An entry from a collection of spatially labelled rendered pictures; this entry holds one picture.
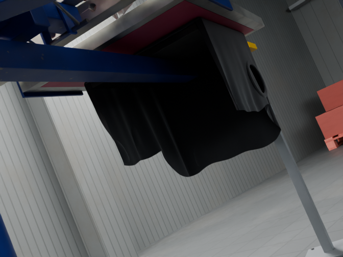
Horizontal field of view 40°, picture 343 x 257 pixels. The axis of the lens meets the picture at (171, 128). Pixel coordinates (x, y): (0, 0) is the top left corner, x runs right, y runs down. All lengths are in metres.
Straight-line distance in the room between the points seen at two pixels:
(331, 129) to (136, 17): 5.79
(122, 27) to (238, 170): 4.98
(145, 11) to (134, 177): 3.81
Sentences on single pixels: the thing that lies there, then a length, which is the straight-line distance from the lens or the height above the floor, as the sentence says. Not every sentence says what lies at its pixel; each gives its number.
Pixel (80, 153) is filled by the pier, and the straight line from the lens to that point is 4.30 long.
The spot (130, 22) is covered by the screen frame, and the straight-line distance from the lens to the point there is 1.24.
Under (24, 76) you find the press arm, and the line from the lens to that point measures 0.99.
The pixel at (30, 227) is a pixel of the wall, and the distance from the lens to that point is 4.24.
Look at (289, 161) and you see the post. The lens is 2.07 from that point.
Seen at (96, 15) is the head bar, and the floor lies 0.99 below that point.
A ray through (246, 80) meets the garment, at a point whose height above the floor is 0.75.
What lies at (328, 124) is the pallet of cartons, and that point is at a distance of 6.87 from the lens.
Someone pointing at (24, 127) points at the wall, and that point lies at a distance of 4.48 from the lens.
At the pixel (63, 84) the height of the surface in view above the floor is 0.95.
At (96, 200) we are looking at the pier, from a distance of 4.26.
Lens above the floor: 0.56
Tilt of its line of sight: 5 degrees up
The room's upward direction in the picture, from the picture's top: 23 degrees counter-clockwise
